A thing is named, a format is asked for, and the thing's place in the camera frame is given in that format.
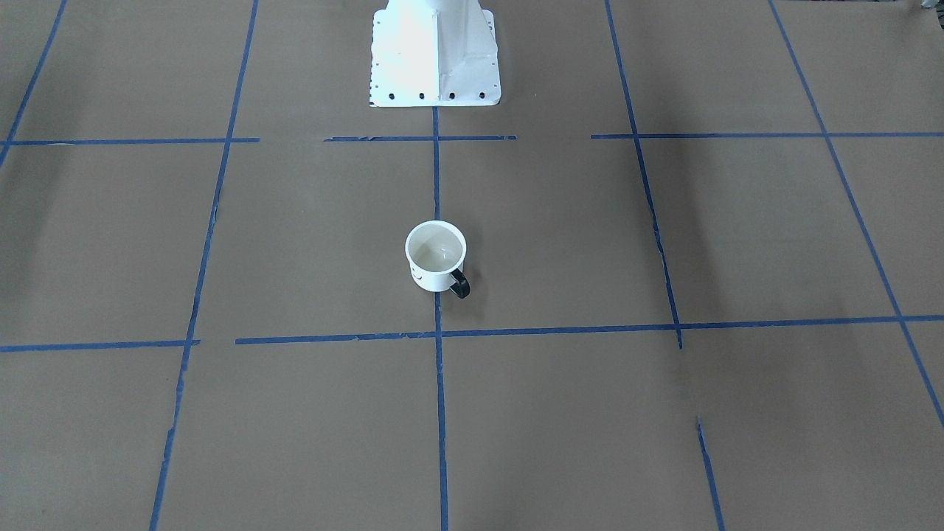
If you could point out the white mug black handle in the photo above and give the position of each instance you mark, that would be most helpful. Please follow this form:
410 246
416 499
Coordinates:
436 252

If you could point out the crossing blue tape strip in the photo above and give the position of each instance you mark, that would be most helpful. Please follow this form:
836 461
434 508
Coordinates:
585 330

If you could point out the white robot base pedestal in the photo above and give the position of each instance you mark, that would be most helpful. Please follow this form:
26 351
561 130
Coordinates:
434 54

